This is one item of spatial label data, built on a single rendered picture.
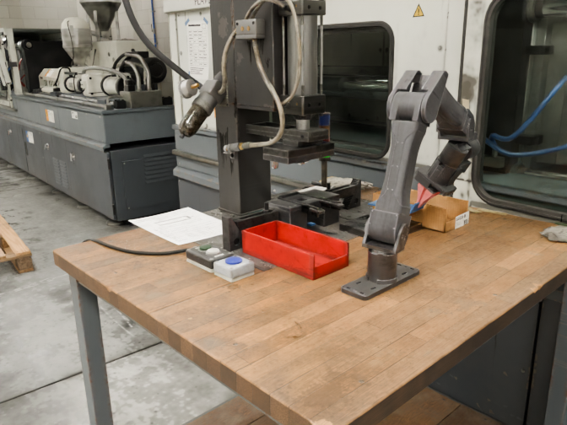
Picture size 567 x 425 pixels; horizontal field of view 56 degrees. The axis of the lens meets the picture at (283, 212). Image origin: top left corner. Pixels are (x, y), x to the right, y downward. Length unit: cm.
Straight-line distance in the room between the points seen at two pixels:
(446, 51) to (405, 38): 18
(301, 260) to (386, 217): 21
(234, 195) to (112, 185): 291
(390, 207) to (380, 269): 13
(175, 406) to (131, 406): 18
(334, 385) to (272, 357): 13
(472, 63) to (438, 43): 18
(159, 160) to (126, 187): 37
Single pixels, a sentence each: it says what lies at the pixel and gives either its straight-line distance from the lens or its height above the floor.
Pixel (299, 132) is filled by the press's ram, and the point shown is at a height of 118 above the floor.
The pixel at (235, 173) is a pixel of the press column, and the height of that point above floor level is 103.
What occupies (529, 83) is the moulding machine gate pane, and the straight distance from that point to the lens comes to 175.
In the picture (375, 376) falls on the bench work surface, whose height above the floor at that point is 90.
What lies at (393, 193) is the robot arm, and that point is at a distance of 114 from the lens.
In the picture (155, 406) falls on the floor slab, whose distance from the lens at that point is 240.
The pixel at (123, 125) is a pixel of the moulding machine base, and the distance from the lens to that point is 449.
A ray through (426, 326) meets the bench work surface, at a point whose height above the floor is 90.
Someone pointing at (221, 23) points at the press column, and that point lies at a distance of 164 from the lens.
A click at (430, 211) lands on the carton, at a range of 155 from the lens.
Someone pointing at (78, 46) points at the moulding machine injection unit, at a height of 147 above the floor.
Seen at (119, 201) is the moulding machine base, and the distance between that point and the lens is 456.
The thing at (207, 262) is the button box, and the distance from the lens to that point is 126.
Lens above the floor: 139
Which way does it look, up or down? 17 degrees down
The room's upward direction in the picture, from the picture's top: 1 degrees counter-clockwise
